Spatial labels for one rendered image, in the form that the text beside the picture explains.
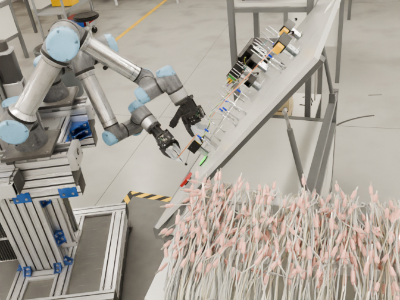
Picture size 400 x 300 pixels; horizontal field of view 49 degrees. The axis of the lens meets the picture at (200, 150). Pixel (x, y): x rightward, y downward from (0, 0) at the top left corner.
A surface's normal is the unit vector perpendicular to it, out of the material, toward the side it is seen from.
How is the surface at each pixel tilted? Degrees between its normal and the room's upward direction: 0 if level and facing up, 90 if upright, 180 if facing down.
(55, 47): 85
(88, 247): 0
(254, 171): 0
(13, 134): 96
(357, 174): 0
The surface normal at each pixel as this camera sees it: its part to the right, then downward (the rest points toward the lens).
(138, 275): -0.11, -0.84
